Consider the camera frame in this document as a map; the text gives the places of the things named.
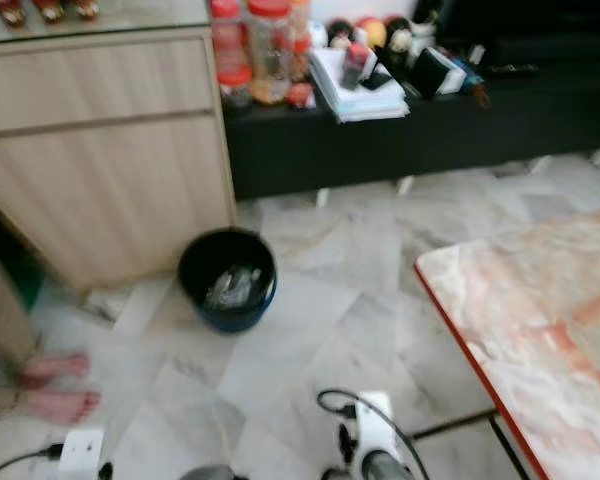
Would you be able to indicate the clear plastic trash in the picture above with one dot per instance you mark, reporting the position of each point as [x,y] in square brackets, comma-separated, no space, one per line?
[233,288]

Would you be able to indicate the black round rubbish bin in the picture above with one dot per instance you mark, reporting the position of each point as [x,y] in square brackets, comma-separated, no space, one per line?
[195,262]

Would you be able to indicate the bare person foot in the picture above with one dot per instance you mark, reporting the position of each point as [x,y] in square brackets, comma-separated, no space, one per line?
[65,405]
[58,368]

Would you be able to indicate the person leg in tan trousers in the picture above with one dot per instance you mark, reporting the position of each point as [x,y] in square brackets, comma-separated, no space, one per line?
[5,315]

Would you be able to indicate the orange marble top table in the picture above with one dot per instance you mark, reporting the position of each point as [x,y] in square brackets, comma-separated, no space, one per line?
[540,320]

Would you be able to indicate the green bag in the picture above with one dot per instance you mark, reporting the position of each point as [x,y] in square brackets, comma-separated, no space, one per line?
[12,255]

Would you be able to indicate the black low cabinet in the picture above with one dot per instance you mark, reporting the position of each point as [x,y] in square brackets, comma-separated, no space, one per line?
[420,140]

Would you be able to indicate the light wooden cabinet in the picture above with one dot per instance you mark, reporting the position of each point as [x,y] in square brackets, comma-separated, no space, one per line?
[110,155]

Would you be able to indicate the stack of white papers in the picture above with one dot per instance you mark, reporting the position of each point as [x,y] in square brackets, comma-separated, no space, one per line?
[360,95]

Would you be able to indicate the black and white box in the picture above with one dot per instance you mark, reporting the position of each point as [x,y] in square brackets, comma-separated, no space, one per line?
[437,70]

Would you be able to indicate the wide clear jar red lid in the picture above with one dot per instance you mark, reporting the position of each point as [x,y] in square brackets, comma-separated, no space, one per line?
[270,50]

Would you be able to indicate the yellow round doll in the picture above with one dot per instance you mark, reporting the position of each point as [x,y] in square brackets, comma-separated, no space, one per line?
[371,32]

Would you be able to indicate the slim clear jar red lid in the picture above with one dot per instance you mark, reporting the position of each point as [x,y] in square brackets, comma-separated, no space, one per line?
[228,45]

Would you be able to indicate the small brown figurine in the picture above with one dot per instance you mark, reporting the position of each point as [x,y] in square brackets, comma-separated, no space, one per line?
[12,10]
[85,8]
[50,9]

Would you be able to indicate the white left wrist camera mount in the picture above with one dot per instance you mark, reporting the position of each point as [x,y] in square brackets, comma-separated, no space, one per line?
[80,455]

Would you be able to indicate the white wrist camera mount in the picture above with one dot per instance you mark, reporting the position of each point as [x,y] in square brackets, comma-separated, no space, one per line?
[376,430]
[80,455]

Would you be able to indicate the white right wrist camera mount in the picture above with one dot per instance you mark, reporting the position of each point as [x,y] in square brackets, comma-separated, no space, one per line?
[376,430]

